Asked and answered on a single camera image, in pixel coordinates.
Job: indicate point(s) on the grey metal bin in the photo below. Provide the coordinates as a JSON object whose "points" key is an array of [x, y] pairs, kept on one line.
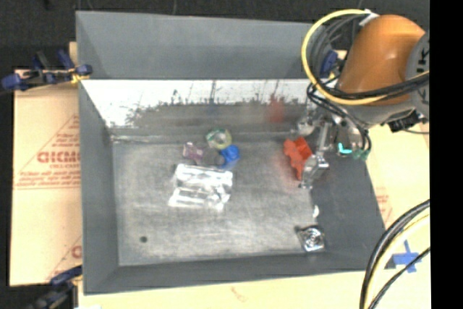
{"points": [[202, 220]]}

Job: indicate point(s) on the black cylinder on white bracket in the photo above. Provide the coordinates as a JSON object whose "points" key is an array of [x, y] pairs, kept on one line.
{"points": [[401, 124]]}

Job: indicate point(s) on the blue toy block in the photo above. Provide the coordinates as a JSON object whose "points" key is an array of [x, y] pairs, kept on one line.
{"points": [[231, 155]]}

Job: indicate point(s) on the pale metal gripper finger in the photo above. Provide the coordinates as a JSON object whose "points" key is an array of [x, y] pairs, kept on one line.
{"points": [[315, 167]]}

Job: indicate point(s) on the clear plastic packet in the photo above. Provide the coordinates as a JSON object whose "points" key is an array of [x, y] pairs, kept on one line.
{"points": [[201, 188]]}

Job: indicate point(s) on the brown cardboard board, red print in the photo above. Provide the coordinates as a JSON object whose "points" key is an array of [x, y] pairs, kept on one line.
{"points": [[43, 213]]}

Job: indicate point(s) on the shiny square metal piece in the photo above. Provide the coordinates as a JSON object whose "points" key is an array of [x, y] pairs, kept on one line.
{"points": [[310, 239]]}

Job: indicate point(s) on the red toy block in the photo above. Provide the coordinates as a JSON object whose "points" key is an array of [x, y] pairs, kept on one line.
{"points": [[296, 155]]}

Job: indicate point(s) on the purple toy piece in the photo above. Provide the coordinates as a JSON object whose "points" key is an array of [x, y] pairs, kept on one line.
{"points": [[192, 151]]}

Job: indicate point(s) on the small white scrap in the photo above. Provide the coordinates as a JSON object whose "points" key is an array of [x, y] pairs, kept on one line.
{"points": [[315, 211]]}

